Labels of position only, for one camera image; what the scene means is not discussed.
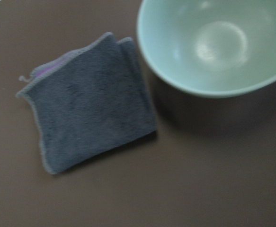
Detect grey folded cloth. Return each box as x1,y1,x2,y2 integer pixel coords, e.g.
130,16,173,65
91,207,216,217
16,32,156,175

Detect mint green bowl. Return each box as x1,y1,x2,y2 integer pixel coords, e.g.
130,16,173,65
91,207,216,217
136,0,276,98

